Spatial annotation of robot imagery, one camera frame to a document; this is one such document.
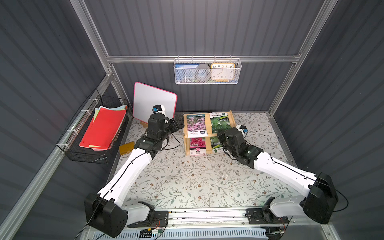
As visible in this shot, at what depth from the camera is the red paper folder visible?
0.69m

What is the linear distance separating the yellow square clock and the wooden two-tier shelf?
7.8 inches

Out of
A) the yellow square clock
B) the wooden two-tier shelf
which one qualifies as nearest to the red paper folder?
the wooden two-tier shelf

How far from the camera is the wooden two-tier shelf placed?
82 centimetres
